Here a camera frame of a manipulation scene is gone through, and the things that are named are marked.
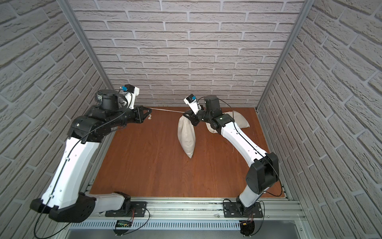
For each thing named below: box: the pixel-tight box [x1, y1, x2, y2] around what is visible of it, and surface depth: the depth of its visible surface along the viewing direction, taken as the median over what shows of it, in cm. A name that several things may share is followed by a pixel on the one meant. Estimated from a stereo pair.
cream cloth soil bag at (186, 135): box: [177, 114, 196, 159], surface depth 84 cm
